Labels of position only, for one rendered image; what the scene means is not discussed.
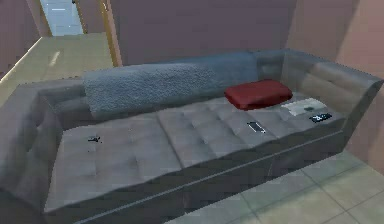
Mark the blue-grey blanket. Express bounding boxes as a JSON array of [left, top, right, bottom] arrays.
[[82, 51, 260, 114]]

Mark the black phone with pale edge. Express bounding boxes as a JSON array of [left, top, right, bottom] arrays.
[[246, 121, 267, 134]]

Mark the red cushion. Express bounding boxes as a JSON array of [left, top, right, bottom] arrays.
[[224, 79, 294, 111]]

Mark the grey sofa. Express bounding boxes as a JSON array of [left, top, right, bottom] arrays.
[[0, 48, 384, 224]]

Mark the black remote control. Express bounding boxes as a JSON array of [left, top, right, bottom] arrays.
[[309, 112, 333, 123]]

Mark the yellow wooden door frame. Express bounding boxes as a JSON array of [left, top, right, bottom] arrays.
[[97, 0, 124, 68]]

